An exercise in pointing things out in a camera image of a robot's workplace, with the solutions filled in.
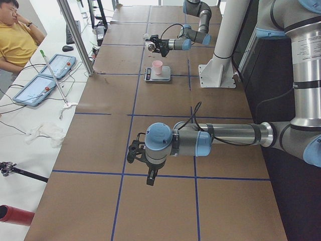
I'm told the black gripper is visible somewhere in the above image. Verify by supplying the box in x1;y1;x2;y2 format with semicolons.
146;161;166;186
145;35;170;57

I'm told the clear glass sauce bottle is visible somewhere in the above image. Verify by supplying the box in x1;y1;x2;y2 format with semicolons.
143;33;155;53

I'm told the pink plastic cup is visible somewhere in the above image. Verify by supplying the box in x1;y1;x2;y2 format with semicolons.
152;60;163;75

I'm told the silver digital kitchen scale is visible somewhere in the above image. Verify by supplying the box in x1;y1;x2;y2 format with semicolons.
143;66;171;82

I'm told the black keyboard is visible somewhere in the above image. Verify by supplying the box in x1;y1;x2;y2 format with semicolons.
65;20;81;45

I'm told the black computer mouse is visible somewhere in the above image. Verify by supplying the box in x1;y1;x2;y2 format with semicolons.
62;45;74;52

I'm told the far blue teach pendant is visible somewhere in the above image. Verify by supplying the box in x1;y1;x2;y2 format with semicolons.
38;54;76;80

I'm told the blue teach pendant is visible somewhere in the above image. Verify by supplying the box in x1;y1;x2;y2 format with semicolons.
13;75;56;107
38;54;76;80

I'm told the white crumpled cloth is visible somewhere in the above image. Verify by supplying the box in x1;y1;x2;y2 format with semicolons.
25;122;66;148

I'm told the near blue teach pendant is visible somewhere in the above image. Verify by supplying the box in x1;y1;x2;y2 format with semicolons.
13;75;56;107

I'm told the person in yellow shirt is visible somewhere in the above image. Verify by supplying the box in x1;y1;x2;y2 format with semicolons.
1;1;45;74

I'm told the black tripod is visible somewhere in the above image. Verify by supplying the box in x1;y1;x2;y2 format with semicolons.
1;162;49;183

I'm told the red cylinder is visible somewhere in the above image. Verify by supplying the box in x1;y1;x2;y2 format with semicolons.
1;205;35;226

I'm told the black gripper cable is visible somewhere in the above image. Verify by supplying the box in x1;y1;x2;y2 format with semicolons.
175;101;259;147
160;23;186;41

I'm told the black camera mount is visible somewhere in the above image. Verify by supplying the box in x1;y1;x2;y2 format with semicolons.
126;133;147;164

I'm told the white pedestal column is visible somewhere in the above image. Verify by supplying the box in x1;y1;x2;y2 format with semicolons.
199;0;250;88

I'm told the aluminium frame post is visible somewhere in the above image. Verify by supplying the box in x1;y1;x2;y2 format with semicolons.
57;0;94;76

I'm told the grabber stick green handle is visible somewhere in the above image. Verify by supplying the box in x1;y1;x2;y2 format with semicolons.
40;49;78;109

